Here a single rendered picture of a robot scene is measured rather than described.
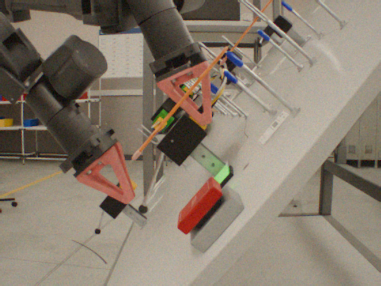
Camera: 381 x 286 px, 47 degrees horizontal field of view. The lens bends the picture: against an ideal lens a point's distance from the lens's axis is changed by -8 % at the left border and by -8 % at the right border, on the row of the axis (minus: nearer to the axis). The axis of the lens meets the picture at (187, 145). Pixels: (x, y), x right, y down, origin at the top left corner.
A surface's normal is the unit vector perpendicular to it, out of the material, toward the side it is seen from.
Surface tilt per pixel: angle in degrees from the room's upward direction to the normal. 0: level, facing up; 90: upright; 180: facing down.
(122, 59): 90
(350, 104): 90
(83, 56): 55
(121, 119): 90
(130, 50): 90
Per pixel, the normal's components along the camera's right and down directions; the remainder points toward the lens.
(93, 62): 0.70, -0.52
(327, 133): -0.01, 0.11
